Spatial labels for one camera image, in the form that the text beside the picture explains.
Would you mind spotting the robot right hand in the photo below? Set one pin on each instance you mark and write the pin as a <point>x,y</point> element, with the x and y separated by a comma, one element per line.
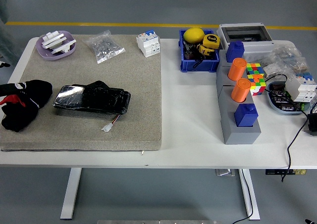
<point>311,221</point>

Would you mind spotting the black table control panel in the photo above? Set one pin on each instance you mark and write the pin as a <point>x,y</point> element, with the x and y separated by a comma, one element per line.
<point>272,172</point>

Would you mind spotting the white table leg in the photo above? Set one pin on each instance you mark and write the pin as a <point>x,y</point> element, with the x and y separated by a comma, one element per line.
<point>70,196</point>
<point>256,212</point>

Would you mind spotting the black power adapter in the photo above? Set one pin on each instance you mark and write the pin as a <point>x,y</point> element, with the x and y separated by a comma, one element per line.
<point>312,125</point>

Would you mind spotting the grey peg holder base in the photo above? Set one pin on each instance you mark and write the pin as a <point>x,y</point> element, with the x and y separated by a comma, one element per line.
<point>237,136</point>

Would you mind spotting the blue-grey tray of electronics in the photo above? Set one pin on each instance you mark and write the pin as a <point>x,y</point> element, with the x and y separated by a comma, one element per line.
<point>275,107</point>

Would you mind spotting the blue block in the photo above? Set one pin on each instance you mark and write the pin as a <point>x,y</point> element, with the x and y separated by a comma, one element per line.
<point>234,51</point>
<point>245,117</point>

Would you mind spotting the white blue circuit breaker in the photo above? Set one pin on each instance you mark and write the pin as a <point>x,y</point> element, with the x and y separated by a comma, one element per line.
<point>301,87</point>
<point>148,44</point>

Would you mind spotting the colourful puzzle cube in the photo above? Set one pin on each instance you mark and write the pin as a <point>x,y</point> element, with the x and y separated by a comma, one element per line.
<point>253,69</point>
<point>257,85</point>

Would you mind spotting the orange cylinder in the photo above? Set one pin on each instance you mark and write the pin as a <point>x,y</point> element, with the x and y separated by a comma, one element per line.
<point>240,91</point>
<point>236,70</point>

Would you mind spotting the clear bag of small parts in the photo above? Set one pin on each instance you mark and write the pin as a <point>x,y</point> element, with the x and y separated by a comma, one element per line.
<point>287,54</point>

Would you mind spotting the blue plastic bin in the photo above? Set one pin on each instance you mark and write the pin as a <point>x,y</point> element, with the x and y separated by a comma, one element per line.
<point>198,66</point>

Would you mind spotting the yellow black tape measure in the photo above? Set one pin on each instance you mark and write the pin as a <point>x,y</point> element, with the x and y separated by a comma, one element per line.
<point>205,50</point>

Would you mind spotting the yellow round tape measure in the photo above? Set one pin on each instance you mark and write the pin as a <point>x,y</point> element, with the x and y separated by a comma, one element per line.
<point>210,40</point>

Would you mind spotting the dark small tool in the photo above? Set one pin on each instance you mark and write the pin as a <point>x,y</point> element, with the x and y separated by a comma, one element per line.
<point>188,52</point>

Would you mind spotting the yellow lemon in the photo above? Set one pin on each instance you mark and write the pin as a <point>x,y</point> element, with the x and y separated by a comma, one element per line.
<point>193,35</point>

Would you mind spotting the grey-brown mat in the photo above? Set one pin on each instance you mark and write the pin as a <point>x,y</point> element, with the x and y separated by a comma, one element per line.
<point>136,85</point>

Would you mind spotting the clear bag of screws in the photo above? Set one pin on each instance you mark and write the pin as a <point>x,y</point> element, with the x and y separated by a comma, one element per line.
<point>104,46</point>

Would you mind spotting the white plastic clip piece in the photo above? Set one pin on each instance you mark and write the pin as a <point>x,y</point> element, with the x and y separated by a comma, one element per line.
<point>65,46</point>

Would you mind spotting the purple plastic tray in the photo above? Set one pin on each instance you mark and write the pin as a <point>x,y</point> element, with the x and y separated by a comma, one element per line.
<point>40,49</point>

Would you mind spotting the silver metal bracket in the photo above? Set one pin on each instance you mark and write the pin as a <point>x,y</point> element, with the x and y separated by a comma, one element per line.
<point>224,172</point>

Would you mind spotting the grey electrical enclosure box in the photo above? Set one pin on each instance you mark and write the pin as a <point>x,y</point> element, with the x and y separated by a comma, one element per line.
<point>257,48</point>

